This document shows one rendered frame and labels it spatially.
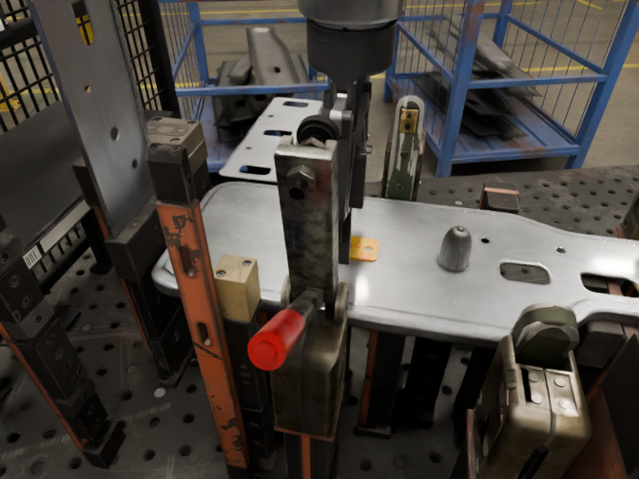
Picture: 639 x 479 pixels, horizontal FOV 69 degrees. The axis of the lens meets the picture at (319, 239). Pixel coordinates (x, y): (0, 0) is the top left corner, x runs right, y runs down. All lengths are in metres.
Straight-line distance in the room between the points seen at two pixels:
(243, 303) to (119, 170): 0.25
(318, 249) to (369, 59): 0.16
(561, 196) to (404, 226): 0.78
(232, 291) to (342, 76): 0.21
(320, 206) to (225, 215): 0.31
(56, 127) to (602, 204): 1.18
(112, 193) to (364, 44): 0.34
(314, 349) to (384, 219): 0.26
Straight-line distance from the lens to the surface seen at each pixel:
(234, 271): 0.42
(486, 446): 0.43
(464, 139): 2.73
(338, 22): 0.38
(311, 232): 0.32
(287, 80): 2.46
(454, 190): 1.23
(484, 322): 0.49
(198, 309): 0.43
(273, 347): 0.26
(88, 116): 0.55
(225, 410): 0.55
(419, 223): 0.59
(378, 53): 0.40
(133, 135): 0.62
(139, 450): 0.77
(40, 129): 0.84
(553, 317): 0.36
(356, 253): 0.53
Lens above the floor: 1.35
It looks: 39 degrees down
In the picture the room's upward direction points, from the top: straight up
